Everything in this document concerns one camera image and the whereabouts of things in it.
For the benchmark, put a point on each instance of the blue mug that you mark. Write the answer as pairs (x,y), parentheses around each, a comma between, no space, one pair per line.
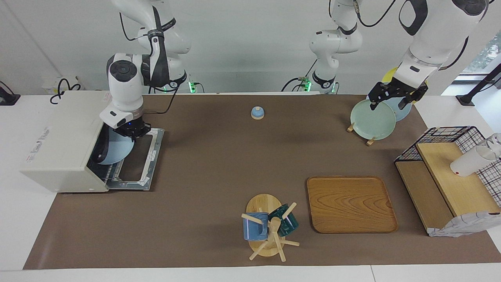
(254,229)

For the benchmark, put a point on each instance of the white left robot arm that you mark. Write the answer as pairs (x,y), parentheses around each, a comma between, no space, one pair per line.
(434,35)

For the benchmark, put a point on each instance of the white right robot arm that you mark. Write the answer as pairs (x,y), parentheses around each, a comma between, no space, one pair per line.
(125,78)

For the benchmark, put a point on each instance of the light blue racked plate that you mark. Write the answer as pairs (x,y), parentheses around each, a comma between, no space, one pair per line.
(403,113)

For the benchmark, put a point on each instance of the clear glass cup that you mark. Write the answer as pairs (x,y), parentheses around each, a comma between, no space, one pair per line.
(496,141)

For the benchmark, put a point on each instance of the pale green plate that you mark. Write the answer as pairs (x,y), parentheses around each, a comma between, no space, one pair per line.
(372,121)

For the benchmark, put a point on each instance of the black camera stand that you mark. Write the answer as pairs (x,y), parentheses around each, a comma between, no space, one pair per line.
(475,90)

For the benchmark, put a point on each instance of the wooden tray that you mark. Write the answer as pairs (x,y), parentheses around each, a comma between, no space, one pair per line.
(348,203)

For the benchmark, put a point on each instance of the wooden plate rack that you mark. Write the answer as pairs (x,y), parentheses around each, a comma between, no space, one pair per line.
(370,141)

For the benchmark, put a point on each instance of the white wall socket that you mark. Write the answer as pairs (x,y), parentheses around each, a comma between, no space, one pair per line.
(49,83)

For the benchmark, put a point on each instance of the wooden mug tree stand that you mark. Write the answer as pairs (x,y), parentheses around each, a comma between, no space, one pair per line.
(264,203)

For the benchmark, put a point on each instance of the brown table mat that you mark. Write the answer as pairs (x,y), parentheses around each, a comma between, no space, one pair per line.
(215,176)

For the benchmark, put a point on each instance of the black clamp mount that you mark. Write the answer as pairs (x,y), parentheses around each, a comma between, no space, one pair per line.
(8,100)

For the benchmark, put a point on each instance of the dark green mug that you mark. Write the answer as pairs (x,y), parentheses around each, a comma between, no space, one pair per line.
(287,224)

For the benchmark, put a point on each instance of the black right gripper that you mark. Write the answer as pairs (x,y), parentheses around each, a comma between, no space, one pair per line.
(135,128)

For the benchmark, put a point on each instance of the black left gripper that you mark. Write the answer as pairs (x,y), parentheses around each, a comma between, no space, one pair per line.
(399,90)

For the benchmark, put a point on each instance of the white cup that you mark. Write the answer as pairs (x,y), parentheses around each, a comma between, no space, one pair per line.
(467,162)

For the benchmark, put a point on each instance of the small blue bell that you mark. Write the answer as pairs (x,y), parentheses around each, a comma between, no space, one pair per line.
(257,113)

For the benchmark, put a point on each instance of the oven glass door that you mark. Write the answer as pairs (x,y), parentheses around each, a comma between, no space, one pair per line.
(155,156)

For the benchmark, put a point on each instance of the white toaster oven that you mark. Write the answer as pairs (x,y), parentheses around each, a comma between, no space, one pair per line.
(58,145)

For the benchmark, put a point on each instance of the marble patterned cloth strip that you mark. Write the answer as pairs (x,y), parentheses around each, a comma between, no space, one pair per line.
(462,225)

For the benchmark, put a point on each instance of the yellow plate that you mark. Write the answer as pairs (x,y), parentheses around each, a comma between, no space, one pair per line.
(391,74)

